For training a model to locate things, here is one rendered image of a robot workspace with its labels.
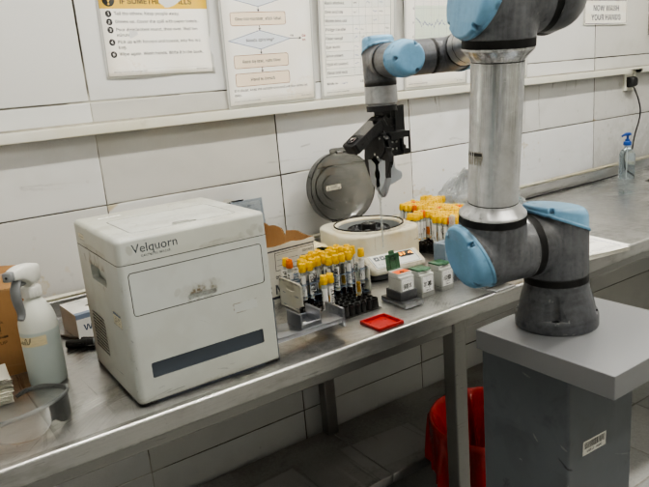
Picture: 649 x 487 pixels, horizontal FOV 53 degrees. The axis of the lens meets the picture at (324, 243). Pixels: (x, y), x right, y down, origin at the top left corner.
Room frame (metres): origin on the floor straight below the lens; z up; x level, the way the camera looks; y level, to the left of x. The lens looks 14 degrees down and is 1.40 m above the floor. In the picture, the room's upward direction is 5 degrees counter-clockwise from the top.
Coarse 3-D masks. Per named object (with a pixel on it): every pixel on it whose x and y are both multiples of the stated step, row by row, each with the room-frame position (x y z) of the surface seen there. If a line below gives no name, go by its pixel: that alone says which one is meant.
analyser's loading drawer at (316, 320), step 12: (288, 312) 1.26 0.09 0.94; (312, 312) 1.27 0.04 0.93; (324, 312) 1.31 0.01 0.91; (336, 312) 1.29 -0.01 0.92; (288, 324) 1.26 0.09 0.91; (300, 324) 1.22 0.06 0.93; (312, 324) 1.24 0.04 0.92; (324, 324) 1.25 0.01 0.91; (336, 324) 1.27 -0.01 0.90; (288, 336) 1.20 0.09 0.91
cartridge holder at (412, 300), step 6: (414, 288) 1.43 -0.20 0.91; (390, 294) 1.44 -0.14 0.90; (396, 294) 1.42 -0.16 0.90; (402, 294) 1.41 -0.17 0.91; (408, 294) 1.42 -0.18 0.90; (414, 294) 1.43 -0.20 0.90; (384, 300) 1.46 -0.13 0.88; (390, 300) 1.44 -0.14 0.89; (396, 300) 1.42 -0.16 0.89; (402, 300) 1.41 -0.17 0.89; (408, 300) 1.42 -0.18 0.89; (414, 300) 1.42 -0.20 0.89; (420, 300) 1.42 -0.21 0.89; (402, 306) 1.40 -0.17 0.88; (408, 306) 1.40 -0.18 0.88
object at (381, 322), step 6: (372, 318) 1.34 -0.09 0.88; (378, 318) 1.35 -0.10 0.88; (384, 318) 1.35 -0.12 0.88; (390, 318) 1.34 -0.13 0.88; (396, 318) 1.32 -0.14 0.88; (360, 324) 1.33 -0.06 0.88; (366, 324) 1.31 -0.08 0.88; (372, 324) 1.32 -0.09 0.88; (378, 324) 1.32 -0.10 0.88; (384, 324) 1.31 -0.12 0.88; (390, 324) 1.29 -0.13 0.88; (396, 324) 1.30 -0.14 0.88; (402, 324) 1.31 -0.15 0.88; (378, 330) 1.28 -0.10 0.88
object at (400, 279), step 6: (396, 270) 1.46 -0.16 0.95; (402, 270) 1.45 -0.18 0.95; (408, 270) 1.45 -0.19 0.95; (390, 276) 1.44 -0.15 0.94; (396, 276) 1.43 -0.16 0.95; (402, 276) 1.42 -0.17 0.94; (408, 276) 1.43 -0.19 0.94; (390, 282) 1.45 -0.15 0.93; (396, 282) 1.43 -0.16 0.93; (402, 282) 1.42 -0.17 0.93; (408, 282) 1.43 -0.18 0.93; (390, 288) 1.45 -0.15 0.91; (396, 288) 1.43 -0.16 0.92; (402, 288) 1.42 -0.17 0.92; (408, 288) 1.43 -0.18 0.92
